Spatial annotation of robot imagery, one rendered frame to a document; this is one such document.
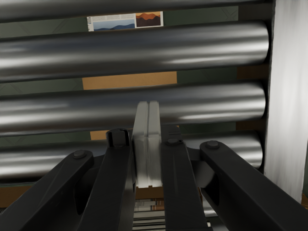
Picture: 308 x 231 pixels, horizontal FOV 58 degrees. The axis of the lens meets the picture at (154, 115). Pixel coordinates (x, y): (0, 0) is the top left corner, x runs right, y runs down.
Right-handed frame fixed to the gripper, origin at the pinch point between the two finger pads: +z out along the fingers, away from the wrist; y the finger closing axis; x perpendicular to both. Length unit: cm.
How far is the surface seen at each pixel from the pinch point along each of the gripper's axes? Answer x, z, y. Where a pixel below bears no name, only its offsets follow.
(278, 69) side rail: 1.4, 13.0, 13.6
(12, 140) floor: -35, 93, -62
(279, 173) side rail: -11.1, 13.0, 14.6
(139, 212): -10.6, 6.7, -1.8
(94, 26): 8, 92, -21
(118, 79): -12, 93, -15
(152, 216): -11.0, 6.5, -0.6
